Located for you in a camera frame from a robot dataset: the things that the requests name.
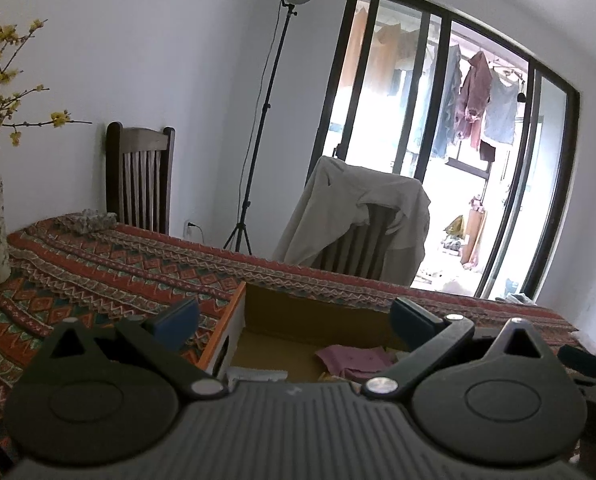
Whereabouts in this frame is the pink snack packet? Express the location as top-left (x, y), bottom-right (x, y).
top-left (315, 344), bottom-right (394, 382)

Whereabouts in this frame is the chair under beige jacket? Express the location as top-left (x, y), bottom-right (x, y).
top-left (311, 205), bottom-right (396, 280)

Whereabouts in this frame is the open cardboard box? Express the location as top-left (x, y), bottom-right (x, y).
top-left (195, 282), bottom-right (409, 382)

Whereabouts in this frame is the patterned red tablecloth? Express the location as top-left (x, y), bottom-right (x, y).
top-left (0, 218), bottom-right (574, 450)

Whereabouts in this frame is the beige jacket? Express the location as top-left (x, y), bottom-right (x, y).
top-left (272, 156), bottom-right (430, 286)

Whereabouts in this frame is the dark wooden chair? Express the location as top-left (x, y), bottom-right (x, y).
top-left (105, 122), bottom-right (176, 234)

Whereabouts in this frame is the light blue hanging shirt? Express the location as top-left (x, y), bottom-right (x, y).
top-left (484, 70), bottom-right (519, 145)

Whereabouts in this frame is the black framed sliding glass door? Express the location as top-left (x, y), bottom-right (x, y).
top-left (312, 0), bottom-right (580, 299)

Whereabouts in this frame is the pink hanging shirt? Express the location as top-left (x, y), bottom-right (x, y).
top-left (454, 51), bottom-right (493, 151)

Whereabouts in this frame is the blue hanging garment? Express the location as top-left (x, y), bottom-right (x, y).
top-left (432, 44), bottom-right (462, 158)

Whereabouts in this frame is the studio light on tripod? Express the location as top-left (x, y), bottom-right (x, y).
top-left (222, 0), bottom-right (316, 256)

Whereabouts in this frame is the wall power outlet with plug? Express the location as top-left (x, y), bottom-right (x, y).
top-left (183, 220), bottom-right (205, 243)

